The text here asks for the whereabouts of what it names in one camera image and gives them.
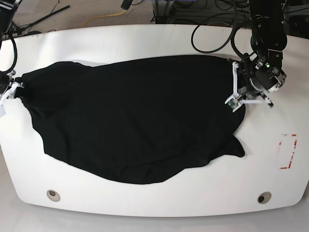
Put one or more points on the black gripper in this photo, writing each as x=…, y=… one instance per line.
x=246, y=74

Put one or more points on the black T-shirt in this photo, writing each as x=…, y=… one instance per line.
x=139, y=121

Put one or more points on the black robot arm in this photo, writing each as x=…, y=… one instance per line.
x=8, y=9
x=268, y=38

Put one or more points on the red tape rectangle marking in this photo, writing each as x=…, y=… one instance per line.
x=286, y=151

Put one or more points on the black tripod stand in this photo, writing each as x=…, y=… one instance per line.
x=19, y=30

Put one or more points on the right table cable grommet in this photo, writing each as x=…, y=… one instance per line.
x=264, y=197

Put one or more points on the table cable grommet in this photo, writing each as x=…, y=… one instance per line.
x=264, y=197
x=53, y=195

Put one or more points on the left table cable grommet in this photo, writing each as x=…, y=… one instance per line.
x=53, y=195

